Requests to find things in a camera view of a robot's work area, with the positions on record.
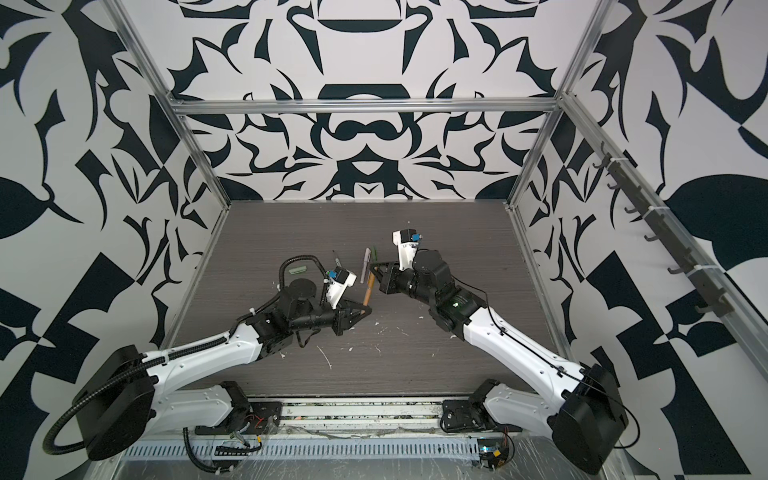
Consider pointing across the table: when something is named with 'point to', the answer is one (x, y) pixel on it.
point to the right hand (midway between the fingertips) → (371, 266)
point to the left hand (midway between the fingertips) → (372, 305)
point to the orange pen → (371, 279)
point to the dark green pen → (375, 253)
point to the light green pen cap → (298, 269)
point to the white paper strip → (325, 356)
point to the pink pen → (366, 259)
